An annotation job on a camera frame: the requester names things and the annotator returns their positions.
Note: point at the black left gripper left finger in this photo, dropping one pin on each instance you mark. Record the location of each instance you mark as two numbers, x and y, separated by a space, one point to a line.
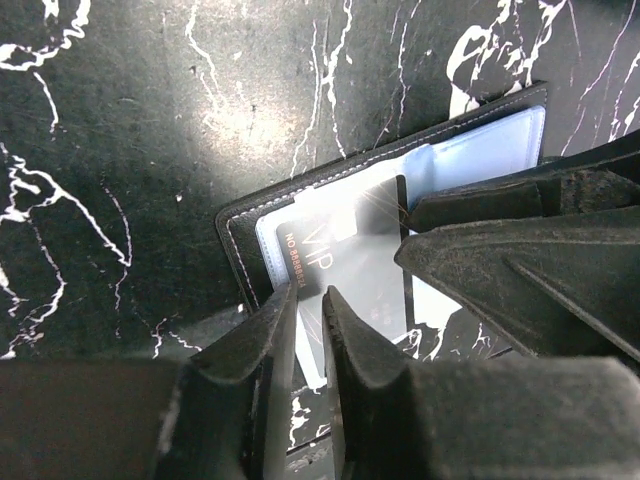
223 414

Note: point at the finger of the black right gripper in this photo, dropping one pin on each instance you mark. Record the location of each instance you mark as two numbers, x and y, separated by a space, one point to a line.
552 286
603 178

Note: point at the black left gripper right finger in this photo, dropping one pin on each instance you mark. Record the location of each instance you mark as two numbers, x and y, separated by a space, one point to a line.
394 417

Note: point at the black VIP card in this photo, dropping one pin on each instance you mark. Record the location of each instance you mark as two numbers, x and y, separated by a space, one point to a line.
350 246

